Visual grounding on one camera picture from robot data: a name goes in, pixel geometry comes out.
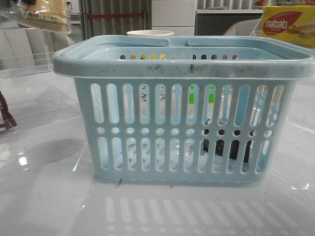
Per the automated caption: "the dark tissue pack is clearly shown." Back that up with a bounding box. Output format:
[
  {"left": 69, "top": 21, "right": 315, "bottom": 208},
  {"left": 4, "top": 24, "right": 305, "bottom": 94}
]
[{"left": 203, "top": 119, "right": 254, "bottom": 163}]

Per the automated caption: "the packaged bread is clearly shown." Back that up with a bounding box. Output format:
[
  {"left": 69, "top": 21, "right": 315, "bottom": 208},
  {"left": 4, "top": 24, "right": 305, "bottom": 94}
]
[{"left": 15, "top": 0, "right": 72, "bottom": 34}]

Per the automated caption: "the light blue plastic basket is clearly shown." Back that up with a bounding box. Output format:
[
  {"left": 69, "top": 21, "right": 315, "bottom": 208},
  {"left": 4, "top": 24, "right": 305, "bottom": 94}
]
[{"left": 53, "top": 35, "right": 315, "bottom": 183}]

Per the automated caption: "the white paper cup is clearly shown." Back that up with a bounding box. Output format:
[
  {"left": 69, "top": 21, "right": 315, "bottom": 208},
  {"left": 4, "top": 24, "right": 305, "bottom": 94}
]
[{"left": 126, "top": 29, "right": 174, "bottom": 36}]

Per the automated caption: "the white cabinet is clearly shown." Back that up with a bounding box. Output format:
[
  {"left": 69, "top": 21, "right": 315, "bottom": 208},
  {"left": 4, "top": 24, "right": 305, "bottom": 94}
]
[{"left": 152, "top": 0, "right": 197, "bottom": 36}]

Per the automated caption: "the clear acrylic shelf left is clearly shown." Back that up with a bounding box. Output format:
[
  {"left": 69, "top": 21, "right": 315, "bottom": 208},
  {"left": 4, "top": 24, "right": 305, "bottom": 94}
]
[{"left": 0, "top": 16, "right": 82, "bottom": 135}]

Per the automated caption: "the dark red snack packet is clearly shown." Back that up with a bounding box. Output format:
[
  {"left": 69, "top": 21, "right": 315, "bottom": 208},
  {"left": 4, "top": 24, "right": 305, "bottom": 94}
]
[{"left": 0, "top": 93, "right": 17, "bottom": 132}]

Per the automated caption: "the yellow nabati wafer box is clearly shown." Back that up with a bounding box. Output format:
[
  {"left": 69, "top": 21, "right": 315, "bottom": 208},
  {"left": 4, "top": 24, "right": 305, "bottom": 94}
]
[{"left": 259, "top": 5, "right": 315, "bottom": 49}]

